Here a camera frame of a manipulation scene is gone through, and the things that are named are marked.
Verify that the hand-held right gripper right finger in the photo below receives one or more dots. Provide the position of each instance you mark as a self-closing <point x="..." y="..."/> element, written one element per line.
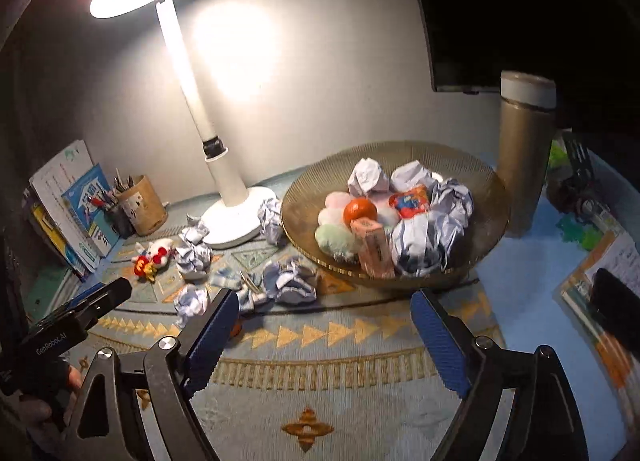
<point x="440" y="341"/>

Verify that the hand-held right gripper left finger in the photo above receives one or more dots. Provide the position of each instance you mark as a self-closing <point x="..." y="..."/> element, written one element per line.
<point x="210" y="341"/>

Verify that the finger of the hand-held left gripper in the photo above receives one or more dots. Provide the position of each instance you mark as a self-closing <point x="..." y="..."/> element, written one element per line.
<point x="107" y="296"/>
<point x="90" y="290"/>

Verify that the orange mandarin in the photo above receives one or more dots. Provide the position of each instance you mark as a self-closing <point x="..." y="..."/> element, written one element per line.
<point x="236" y="330"/>
<point x="360" y="211"/>

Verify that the paper ball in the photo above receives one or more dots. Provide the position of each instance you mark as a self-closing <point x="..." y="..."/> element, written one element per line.
<point x="412" y="176"/>
<point x="452" y="203"/>
<point x="196" y="232"/>
<point x="192" y="302"/>
<point x="367" y="176"/>
<point x="290" y="283"/>
<point x="270" y="218"/>
<point x="420" y="243"/>
<point x="192" y="258"/>

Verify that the blue plaid cloth doll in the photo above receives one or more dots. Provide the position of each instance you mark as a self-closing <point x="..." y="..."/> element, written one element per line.
<point x="252" y="298"/>

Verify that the white red plush cat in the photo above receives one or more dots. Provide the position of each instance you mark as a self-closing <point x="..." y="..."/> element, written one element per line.
<point x="157" y="256"/>

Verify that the pink carton box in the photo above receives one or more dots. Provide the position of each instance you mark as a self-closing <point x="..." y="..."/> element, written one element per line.
<point x="375" y="248"/>

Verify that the white squishy ball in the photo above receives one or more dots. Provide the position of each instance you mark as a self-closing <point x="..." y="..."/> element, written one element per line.
<point x="330" y="218"/>
<point x="387" y="216"/>

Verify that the orange red snack packet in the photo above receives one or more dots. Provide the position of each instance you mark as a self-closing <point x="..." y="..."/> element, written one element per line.
<point x="410" y="202"/>

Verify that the amber ribbed glass bowl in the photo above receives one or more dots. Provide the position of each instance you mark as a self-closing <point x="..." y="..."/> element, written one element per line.
<point x="480" y="201"/>

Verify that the green squishy ball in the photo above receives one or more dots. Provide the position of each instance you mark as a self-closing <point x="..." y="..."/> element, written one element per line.
<point x="332" y="238"/>

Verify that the pink squishy ball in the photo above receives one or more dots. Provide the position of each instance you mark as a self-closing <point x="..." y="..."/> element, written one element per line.
<point x="336" y="201"/>

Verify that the person's left hand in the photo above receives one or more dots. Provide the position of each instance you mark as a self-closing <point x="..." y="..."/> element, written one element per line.
<point x="75" y="378"/>

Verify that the black mesh pen holder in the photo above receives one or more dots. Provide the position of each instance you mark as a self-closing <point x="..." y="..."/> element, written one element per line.
<point x="120" y="223"/>

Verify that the yellow cover book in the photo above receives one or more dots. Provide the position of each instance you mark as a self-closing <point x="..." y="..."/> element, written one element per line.
<point x="50" y="228"/>

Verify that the blue cover workbook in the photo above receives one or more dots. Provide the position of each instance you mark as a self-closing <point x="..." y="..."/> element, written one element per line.
<point x="87" y="206"/>

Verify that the bunch of colourful pens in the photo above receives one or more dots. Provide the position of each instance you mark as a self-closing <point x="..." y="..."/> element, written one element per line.
<point x="100" y="201"/>

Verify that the bamboo pen holder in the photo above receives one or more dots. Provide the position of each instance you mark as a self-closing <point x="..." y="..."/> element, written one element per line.
<point x="145" y="208"/>

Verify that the blue map desk pad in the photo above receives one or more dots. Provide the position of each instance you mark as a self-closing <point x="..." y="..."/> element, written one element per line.
<point x="525" y="291"/>

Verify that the bunch of dark pencils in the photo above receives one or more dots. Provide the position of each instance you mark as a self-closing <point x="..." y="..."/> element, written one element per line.
<point x="122" y="183"/>

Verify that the patterned blue woven mat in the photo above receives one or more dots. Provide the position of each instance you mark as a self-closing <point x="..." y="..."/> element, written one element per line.
<point x="320" y="381"/>

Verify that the white worksheet booklet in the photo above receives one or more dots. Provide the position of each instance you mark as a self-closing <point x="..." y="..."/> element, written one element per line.
<point x="55" y="176"/>

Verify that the white desk lamp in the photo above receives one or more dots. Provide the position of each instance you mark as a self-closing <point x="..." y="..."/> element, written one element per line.
<point x="227" y="186"/>

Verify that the pile of workbooks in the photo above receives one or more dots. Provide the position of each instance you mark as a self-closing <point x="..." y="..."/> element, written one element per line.
<point x="590" y="261"/>

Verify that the dark rectangular object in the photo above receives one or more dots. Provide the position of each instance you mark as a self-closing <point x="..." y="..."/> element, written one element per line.
<point x="615" y="298"/>

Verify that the gold thermos bottle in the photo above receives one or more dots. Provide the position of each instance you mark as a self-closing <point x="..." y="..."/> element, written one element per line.
<point x="522" y="156"/>

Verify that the bright green object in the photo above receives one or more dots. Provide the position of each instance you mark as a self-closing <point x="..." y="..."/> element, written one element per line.
<point x="557" y="153"/>

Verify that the black slotted object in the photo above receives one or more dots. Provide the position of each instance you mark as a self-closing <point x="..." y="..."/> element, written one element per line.
<point x="580" y="166"/>

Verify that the dark monitor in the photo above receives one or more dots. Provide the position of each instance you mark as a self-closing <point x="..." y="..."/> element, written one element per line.
<point x="475" y="41"/>

